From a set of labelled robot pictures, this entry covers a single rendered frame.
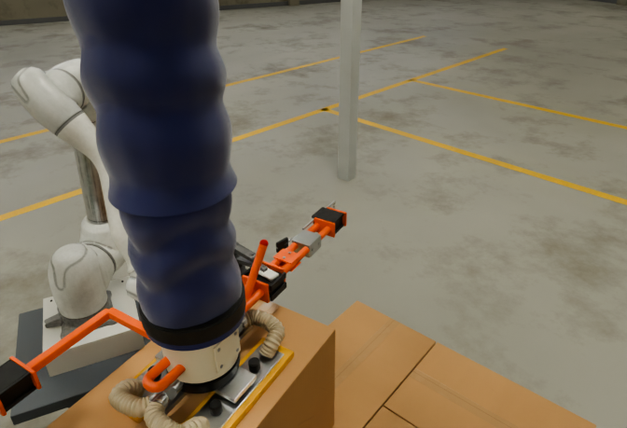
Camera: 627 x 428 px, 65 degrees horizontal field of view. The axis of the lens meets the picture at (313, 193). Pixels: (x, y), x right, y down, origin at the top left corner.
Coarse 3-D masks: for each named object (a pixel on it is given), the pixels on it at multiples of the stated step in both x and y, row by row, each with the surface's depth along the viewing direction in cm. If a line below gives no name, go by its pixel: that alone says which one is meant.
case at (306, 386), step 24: (288, 312) 140; (264, 336) 133; (288, 336) 133; (312, 336) 132; (144, 360) 126; (240, 360) 125; (312, 360) 126; (288, 384) 119; (312, 384) 130; (72, 408) 113; (96, 408) 113; (192, 408) 113; (264, 408) 113; (288, 408) 121; (312, 408) 134
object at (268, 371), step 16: (256, 352) 124; (288, 352) 125; (256, 368) 118; (272, 368) 121; (256, 384) 116; (208, 400) 112; (224, 400) 112; (240, 400) 112; (256, 400) 114; (192, 416) 109; (208, 416) 108; (224, 416) 108; (240, 416) 109
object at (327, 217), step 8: (328, 208) 161; (320, 216) 157; (328, 216) 157; (336, 216) 157; (344, 216) 159; (320, 224) 156; (328, 224) 154; (336, 224) 157; (344, 224) 161; (336, 232) 157
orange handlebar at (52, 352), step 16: (288, 256) 140; (96, 320) 119; (128, 320) 119; (80, 336) 116; (144, 336) 116; (48, 352) 110; (32, 368) 107; (160, 368) 106; (176, 368) 106; (144, 384) 103; (160, 384) 102
